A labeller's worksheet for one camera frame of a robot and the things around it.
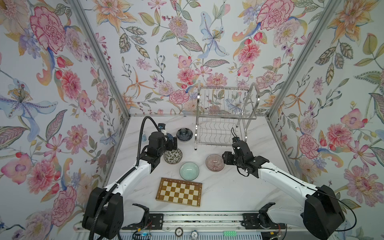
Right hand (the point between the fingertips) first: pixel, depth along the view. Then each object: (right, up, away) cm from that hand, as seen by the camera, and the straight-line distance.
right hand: (225, 154), depth 87 cm
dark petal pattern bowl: (-24, +11, +20) cm, 34 cm away
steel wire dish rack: (+4, +31, +38) cm, 49 cm away
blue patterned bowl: (-34, +9, +17) cm, 40 cm away
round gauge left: (-25, -34, -15) cm, 45 cm away
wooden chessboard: (-26, -19, -6) cm, 32 cm away
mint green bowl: (-21, -10, +4) cm, 24 cm away
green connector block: (-1, -34, -16) cm, 38 cm away
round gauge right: (-18, -33, -19) cm, 42 cm away
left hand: (-31, +10, -1) cm, 32 cm away
